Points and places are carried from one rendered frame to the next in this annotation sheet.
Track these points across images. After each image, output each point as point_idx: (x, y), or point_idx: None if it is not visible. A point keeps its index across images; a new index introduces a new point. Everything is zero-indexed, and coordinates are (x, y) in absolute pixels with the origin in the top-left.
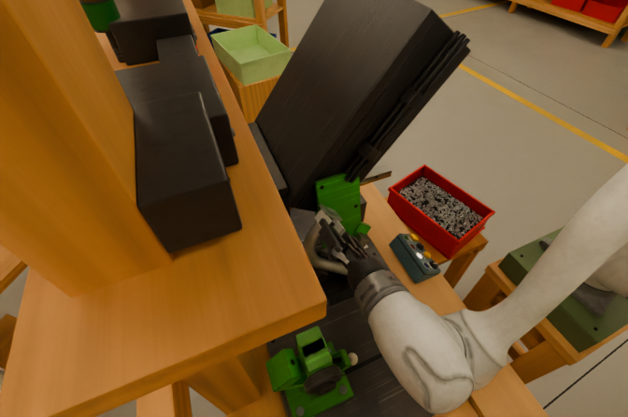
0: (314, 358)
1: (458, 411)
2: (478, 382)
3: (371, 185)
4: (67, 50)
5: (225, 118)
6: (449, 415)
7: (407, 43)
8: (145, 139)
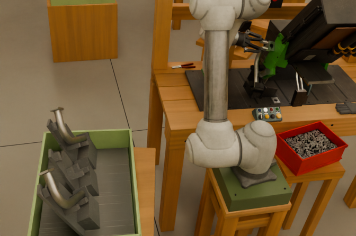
0: None
1: (196, 109)
2: (204, 55)
3: (323, 117)
4: None
5: None
6: (195, 106)
7: None
8: None
